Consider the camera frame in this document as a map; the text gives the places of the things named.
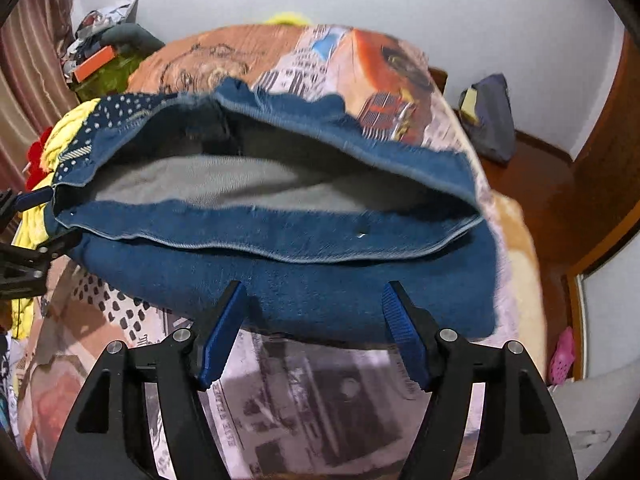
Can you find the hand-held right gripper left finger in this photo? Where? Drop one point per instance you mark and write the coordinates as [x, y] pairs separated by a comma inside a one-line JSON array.
[[220, 335]]

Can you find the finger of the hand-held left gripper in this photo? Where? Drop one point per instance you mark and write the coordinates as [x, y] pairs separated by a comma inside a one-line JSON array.
[[50, 247], [32, 199]]

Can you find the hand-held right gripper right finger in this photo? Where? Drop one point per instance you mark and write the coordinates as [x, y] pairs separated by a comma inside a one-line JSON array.
[[405, 340]]

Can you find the blue denim jacket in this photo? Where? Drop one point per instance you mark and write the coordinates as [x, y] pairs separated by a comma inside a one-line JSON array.
[[300, 285]]

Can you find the red fluffy cloth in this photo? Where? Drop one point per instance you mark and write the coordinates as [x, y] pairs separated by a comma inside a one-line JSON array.
[[37, 155]]

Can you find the yellow cartoon print garment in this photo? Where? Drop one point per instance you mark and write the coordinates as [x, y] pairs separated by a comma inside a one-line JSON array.
[[60, 130]]

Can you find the navy polka dot garment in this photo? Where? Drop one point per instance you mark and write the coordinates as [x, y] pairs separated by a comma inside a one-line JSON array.
[[115, 110]]

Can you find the brown striped curtain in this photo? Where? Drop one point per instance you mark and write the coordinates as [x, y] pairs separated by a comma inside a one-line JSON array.
[[30, 60]]

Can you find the green patterned cloth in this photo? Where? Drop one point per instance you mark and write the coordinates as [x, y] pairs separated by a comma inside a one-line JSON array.
[[112, 75]]

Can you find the orange box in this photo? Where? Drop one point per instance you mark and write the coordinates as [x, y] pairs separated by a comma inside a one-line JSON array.
[[94, 63]]

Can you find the pink slipper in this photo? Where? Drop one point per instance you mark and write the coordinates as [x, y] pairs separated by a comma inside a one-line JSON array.
[[562, 355]]

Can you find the pile of clutter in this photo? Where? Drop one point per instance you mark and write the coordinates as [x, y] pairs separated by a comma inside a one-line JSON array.
[[100, 20]]

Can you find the dark grey bag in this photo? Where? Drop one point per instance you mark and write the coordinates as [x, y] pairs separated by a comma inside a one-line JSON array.
[[492, 115]]

